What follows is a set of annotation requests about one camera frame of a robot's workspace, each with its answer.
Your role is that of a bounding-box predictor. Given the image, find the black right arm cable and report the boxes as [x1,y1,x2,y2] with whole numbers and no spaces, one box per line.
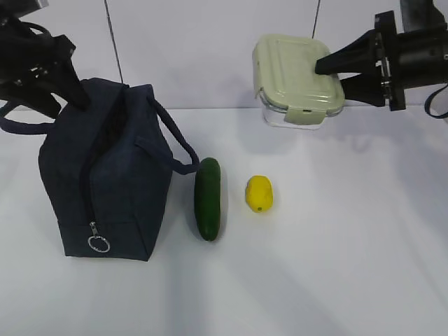
[424,83,448,122]

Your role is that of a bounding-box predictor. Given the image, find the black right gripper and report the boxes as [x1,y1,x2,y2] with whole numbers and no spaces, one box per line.
[315,10,406,111]

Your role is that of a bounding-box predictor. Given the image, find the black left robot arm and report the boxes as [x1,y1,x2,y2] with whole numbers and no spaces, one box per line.
[1,4,90,118]

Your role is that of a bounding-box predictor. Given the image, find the yellow lemon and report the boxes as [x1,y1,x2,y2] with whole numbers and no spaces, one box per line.
[245,175,274,213]

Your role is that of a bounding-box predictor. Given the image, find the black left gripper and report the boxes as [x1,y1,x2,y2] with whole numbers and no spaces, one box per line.
[1,20,90,119]

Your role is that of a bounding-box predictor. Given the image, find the navy blue fabric lunch bag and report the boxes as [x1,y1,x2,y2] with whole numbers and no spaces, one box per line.
[1,78,200,261]

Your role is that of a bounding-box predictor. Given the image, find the green lidded glass food container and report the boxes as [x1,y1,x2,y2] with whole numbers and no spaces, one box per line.
[252,34,345,130]

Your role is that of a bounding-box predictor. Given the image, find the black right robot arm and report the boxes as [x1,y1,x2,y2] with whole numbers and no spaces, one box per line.
[315,1,447,111]

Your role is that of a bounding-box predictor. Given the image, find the green cucumber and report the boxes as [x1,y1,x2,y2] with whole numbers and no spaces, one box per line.
[194,157,221,242]

